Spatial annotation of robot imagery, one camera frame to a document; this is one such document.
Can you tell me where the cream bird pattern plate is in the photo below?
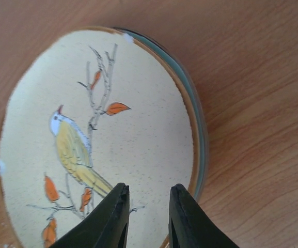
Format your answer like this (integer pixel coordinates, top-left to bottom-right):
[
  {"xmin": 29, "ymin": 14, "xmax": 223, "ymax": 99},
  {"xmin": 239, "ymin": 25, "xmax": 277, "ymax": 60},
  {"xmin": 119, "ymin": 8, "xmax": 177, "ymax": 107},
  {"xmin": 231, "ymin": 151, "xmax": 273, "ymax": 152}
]
[{"xmin": 0, "ymin": 27, "xmax": 206, "ymax": 247}]

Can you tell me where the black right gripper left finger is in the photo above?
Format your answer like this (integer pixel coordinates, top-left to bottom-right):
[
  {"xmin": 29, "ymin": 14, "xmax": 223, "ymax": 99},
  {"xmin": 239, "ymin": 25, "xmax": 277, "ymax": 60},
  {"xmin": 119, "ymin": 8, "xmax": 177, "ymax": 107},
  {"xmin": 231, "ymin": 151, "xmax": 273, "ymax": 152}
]
[{"xmin": 51, "ymin": 183, "xmax": 130, "ymax": 248}]

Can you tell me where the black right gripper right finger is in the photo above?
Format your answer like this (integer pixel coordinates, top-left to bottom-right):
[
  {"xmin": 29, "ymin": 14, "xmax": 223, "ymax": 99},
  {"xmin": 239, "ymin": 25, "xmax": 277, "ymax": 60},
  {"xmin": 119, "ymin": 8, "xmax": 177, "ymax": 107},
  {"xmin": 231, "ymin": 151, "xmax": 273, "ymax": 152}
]
[{"xmin": 168, "ymin": 184, "xmax": 239, "ymax": 248}]

